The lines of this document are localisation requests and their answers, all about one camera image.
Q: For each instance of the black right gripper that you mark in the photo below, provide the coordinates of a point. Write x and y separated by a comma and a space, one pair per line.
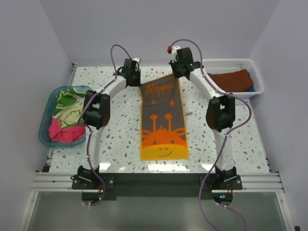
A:
173, 64

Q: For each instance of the green patterned towel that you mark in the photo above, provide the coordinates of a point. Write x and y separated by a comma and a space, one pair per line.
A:
69, 106

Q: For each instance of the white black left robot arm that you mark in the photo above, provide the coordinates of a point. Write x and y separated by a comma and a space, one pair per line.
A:
96, 115

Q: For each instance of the white plastic mesh basket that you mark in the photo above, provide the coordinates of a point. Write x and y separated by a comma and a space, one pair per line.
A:
238, 76

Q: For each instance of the teal plastic bin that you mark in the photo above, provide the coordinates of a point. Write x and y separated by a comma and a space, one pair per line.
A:
46, 122

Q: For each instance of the brown towel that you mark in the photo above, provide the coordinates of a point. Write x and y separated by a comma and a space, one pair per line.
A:
231, 81

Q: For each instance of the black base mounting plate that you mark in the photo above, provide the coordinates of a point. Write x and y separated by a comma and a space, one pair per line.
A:
110, 186

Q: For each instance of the blue towel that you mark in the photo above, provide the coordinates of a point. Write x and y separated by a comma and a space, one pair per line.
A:
251, 89

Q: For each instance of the pink towel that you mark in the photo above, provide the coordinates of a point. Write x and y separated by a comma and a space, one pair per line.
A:
67, 135

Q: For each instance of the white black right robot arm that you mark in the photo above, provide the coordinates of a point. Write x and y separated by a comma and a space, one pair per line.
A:
220, 114

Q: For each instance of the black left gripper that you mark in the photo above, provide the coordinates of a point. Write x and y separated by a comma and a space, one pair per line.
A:
137, 83

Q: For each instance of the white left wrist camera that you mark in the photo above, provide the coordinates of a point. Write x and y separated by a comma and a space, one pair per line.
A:
137, 60

